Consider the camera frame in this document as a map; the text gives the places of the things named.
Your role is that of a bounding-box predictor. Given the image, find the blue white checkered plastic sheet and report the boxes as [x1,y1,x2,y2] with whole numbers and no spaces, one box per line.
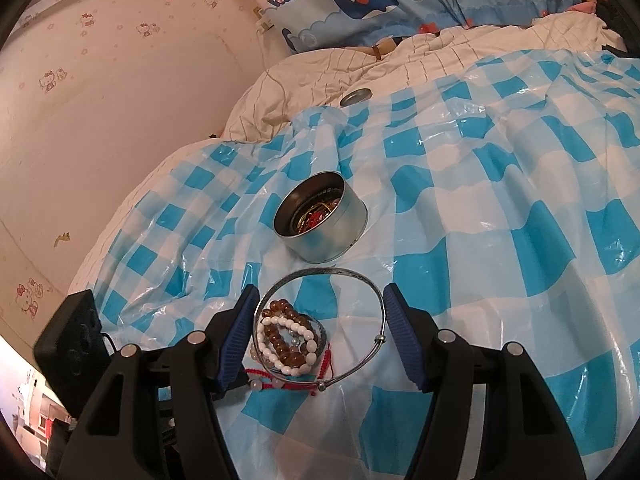
[75,47,640,480]

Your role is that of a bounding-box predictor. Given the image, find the round silver tin lid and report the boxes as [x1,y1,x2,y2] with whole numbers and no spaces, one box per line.
[339,88,373,108]

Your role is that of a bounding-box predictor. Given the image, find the white bead bracelet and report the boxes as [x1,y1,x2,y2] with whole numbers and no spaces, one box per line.
[257,312,321,376]

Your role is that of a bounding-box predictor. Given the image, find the brown bead bracelet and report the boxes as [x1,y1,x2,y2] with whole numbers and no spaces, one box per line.
[260,299,328,368]

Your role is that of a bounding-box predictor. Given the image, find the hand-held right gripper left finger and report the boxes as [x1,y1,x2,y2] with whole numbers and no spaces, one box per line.
[60,284,261,480]

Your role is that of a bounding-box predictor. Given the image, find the red string bracelet pale beads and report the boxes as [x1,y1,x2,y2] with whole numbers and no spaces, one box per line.
[242,347,335,394]

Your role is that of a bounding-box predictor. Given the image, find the gold braided bracelet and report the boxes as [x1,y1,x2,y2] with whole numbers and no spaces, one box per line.
[294,199,343,226]

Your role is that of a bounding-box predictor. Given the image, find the blue whale print curtain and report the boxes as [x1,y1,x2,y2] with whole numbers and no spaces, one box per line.
[262,0,621,56]

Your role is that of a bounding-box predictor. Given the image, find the thin silver bangle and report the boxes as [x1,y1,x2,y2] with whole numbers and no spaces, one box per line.
[255,268,389,392]

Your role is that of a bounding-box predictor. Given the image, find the white striped quilt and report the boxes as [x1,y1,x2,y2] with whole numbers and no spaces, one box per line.
[222,12,631,142]

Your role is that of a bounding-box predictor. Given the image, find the round silver metal tin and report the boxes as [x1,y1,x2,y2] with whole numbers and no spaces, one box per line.
[272,171,368,264]

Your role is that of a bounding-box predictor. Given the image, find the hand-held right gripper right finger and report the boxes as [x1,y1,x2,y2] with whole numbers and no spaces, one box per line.
[382,282,588,480]

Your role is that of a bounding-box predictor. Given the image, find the white wall socket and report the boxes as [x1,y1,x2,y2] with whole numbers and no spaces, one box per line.
[250,6,275,33]

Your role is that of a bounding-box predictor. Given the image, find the red knotted cord bracelet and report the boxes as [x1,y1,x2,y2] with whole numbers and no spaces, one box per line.
[299,210,333,233]

